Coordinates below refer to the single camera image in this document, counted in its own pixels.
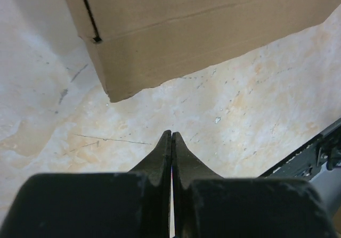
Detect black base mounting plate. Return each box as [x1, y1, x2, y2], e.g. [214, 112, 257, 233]
[260, 119, 340, 181]

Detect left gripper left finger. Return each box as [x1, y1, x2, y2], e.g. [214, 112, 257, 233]
[7, 130, 172, 237]

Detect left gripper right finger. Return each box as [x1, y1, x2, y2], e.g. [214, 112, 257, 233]
[171, 132, 336, 237]

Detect brown cardboard box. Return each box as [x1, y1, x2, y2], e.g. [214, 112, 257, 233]
[66, 0, 340, 103]

